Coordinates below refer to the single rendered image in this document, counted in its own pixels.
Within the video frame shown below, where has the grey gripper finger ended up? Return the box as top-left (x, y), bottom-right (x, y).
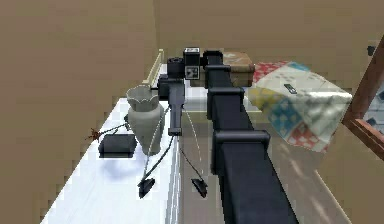
top-left (178, 109), bottom-right (210, 199)
top-left (137, 105), bottom-right (176, 200)

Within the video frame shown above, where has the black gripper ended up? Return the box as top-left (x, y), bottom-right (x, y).
top-left (157, 57), bottom-right (186, 137)

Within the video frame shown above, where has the white fluted vase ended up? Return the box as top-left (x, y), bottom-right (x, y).
top-left (125, 84), bottom-right (166, 157)

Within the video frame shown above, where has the white table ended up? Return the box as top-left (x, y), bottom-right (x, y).
top-left (39, 84), bottom-right (188, 224)

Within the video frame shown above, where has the black flat box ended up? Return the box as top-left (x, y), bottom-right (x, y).
top-left (98, 133), bottom-right (138, 159)

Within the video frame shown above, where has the brown pillow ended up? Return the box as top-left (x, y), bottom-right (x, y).
top-left (189, 50), bottom-right (256, 89)

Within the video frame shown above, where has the small red-brown star ornament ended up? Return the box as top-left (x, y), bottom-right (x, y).
top-left (85, 121), bottom-right (130, 143)

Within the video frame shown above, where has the dark remote control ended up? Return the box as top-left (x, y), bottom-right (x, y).
top-left (283, 83), bottom-right (298, 95)

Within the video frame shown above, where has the brown wooden framed mirror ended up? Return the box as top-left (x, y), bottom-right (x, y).
top-left (342, 33), bottom-right (384, 162)

